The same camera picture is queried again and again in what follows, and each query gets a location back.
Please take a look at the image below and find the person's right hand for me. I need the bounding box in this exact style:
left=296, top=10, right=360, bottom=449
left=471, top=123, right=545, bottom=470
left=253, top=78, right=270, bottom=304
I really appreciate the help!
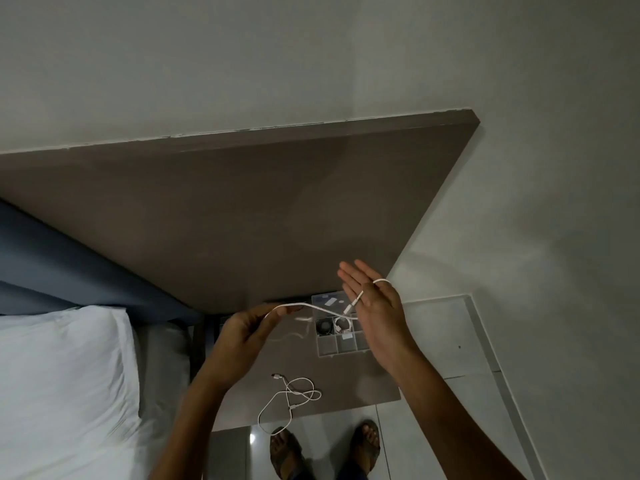
left=338, top=259, right=422, bottom=379

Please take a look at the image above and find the person's left hand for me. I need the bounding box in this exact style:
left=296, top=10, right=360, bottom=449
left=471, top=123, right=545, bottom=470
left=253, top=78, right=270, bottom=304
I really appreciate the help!
left=202, top=303, right=289, bottom=391

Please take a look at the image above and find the white charging cable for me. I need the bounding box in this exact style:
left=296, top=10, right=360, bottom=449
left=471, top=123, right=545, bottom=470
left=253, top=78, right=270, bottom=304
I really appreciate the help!
left=257, top=373, right=322, bottom=436
left=262, top=278, right=391, bottom=345

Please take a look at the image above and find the person's right forearm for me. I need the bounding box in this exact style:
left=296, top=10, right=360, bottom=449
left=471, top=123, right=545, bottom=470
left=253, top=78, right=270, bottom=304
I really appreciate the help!
left=394, top=351, right=527, bottom=480

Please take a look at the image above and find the person's left forearm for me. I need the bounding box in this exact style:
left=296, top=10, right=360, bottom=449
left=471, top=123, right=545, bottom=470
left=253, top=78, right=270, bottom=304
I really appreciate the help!
left=149, top=367, right=237, bottom=480

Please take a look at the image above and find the clear plastic organizer box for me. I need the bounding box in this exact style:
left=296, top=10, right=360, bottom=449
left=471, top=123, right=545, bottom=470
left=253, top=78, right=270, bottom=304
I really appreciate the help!
left=310, top=290, right=374, bottom=358

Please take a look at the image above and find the grey bed sheet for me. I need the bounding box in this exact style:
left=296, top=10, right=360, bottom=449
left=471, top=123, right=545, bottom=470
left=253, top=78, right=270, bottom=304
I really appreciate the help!
left=131, top=322, right=193, bottom=460

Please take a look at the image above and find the person's left sandal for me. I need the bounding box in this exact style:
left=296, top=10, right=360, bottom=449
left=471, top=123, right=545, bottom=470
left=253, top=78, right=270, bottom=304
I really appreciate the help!
left=269, top=428, right=305, bottom=480

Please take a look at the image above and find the person's sandal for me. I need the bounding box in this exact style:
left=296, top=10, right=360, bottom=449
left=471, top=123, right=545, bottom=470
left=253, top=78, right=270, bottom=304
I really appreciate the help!
left=269, top=428, right=305, bottom=480
left=348, top=419, right=381, bottom=476

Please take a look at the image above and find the person's right sandal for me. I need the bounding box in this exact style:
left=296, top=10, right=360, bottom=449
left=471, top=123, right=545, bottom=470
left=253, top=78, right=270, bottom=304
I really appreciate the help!
left=348, top=419, right=381, bottom=476

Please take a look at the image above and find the blue padded headboard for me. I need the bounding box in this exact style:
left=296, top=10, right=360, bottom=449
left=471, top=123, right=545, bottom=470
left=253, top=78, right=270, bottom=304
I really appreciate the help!
left=0, top=199, right=202, bottom=326

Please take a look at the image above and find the white pillow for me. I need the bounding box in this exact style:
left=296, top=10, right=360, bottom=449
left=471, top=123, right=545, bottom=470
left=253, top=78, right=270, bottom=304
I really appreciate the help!
left=0, top=305, right=142, bottom=480

